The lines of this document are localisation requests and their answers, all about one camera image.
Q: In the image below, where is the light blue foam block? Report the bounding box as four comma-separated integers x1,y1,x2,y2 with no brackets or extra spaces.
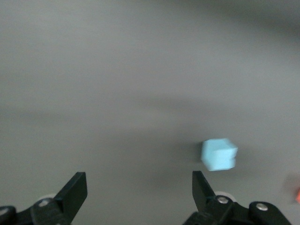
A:
201,138,239,172

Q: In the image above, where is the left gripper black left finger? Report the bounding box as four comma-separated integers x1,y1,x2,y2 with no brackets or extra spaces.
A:
30,172,89,225

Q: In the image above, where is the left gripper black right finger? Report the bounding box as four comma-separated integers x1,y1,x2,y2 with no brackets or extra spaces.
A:
185,170,235,225

